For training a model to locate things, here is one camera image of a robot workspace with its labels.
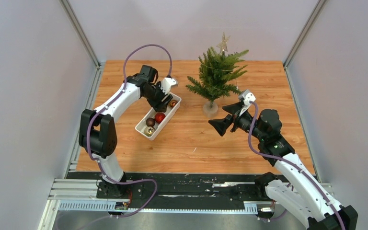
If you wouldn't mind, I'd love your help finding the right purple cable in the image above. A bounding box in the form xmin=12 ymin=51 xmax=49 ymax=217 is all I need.
xmin=247 ymin=101 xmax=346 ymax=230

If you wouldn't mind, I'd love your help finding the gold ball ornament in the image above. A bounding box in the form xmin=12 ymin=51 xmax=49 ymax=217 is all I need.
xmin=143 ymin=126 xmax=156 ymax=137

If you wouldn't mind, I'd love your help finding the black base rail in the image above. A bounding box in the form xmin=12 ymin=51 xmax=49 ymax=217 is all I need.
xmin=95 ymin=172 xmax=286 ymax=210

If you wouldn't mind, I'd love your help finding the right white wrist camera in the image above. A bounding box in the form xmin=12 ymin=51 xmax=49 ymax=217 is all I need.
xmin=238 ymin=89 xmax=256 ymax=116

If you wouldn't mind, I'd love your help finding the bronze ball ornament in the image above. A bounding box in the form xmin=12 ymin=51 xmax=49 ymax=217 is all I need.
xmin=168 ymin=100 xmax=178 ymax=108

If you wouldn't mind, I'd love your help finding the dark brown ball ornament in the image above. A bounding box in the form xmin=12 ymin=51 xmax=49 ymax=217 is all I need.
xmin=145 ymin=117 xmax=156 ymax=127

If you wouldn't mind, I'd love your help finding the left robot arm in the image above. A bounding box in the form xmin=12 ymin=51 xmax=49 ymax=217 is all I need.
xmin=79 ymin=65 xmax=178 ymax=198

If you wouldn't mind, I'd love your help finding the silver star ornament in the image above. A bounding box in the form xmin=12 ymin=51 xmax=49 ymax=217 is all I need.
xmin=216 ymin=32 xmax=230 ymax=53

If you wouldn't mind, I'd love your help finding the right aluminium frame post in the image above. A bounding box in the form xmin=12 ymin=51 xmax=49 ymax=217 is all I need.
xmin=283 ymin=0 xmax=328 ymax=70

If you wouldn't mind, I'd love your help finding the small green christmas tree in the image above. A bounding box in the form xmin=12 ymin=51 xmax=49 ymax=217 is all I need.
xmin=185 ymin=47 xmax=249 ymax=118

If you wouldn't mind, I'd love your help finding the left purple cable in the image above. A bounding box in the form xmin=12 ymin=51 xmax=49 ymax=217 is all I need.
xmin=85 ymin=44 xmax=173 ymax=219

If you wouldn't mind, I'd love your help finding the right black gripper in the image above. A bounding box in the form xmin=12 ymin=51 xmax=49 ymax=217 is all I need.
xmin=207 ymin=102 xmax=265 ymax=142

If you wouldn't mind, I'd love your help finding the white slotted cable duct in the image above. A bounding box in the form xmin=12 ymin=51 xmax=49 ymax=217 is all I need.
xmin=58 ymin=200 xmax=258 ymax=215

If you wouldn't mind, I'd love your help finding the red glitter ball ornament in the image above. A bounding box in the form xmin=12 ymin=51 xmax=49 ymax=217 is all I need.
xmin=154 ymin=113 xmax=166 ymax=124

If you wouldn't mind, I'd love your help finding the purple cable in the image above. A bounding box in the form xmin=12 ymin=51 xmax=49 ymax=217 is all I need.
xmin=85 ymin=44 xmax=173 ymax=219
xmin=247 ymin=101 xmax=346 ymax=230

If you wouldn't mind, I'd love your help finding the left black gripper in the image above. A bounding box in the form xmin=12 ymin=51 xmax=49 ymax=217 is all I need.
xmin=143 ymin=81 xmax=173 ymax=114

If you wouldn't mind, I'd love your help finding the left aluminium frame post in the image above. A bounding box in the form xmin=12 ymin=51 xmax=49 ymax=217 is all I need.
xmin=59 ymin=0 xmax=101 ymax=69

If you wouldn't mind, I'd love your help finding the aluminium frame post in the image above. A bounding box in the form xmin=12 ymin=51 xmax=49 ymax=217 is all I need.
xmin=59 ymin=0 xmax=101 ymax=69
xmin=283 ymin=0 xmax=328 ymax=70

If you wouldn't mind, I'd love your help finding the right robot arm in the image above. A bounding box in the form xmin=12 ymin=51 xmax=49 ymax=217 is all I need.
xmin=208 ymin=102 xmax=358 ymax=230

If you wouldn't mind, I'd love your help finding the white ornament tray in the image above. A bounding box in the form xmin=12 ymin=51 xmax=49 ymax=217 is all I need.
xmin=135 ymin=93 xmax=182 ymax=140

